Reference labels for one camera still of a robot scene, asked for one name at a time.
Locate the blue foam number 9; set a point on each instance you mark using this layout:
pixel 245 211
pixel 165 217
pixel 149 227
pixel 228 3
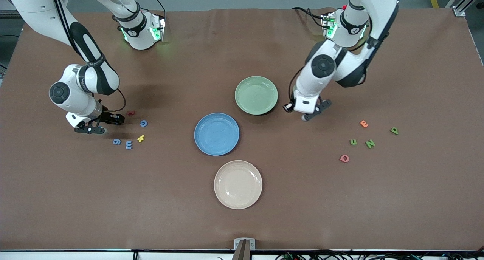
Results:
pixel 119 142

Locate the blue foam letter E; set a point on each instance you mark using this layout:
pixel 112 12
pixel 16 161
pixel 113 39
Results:
pixel 129 145

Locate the green foam letter N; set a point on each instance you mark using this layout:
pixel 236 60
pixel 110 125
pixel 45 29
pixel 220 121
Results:
pixel 370 143

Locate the green foam letter P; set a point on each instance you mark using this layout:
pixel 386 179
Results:
pixel 393 131

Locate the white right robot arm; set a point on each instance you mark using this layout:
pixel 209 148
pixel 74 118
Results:
pixel 38 10

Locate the yellow foam letter K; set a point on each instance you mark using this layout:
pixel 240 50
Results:
pixel 140 139

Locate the green plate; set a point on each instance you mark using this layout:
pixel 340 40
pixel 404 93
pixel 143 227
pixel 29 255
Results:
pixel 256 95

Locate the orange foam letter E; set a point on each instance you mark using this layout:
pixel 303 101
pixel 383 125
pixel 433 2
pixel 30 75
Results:
pixel 363 124

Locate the pink foam letter Q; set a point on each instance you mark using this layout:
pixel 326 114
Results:
pixel 341 158

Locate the blue plate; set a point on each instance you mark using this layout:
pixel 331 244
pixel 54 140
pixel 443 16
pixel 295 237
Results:
pixel 216 134

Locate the brown table cover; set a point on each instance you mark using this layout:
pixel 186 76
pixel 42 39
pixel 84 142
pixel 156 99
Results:
pixel 75 195

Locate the beige plate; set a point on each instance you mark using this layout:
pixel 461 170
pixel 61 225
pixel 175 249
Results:
pixel 238 184

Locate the grey metal mount bracket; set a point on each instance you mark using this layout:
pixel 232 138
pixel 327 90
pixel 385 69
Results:
pixel 244 245

